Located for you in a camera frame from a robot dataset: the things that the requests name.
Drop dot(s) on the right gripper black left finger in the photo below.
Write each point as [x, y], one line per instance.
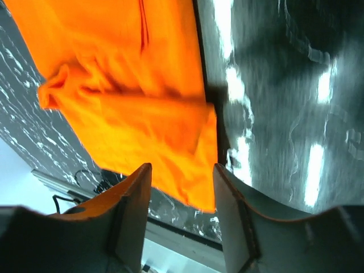
[103, 234]

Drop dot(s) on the orange t shirt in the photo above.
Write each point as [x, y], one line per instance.
[127, 76]

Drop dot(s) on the black marbled table mat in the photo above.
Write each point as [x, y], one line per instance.
[286, 82]

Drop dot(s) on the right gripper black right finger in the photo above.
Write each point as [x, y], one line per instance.
[260, 234]

